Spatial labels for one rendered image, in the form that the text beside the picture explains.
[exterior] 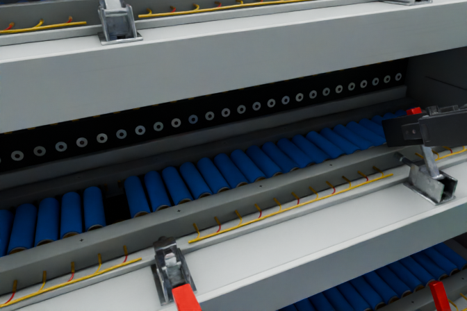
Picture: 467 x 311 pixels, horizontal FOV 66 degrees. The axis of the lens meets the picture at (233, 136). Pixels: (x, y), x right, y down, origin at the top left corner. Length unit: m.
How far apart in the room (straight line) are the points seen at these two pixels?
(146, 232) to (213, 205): 0.06
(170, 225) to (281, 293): 0.11
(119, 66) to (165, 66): 0.03
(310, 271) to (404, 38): 0.22
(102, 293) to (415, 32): 0.35
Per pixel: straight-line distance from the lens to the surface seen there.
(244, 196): 0.34
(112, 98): 0.26
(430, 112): 0.36
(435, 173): 0.41
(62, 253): 0.32
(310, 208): 0.36
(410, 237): 0.39
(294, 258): 0.32
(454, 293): 0.55
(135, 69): 0.26
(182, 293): 0.25
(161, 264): 0.31
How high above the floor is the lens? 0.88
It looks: 7 degrees down
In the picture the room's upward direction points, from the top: 11 degrees counter-clockwise
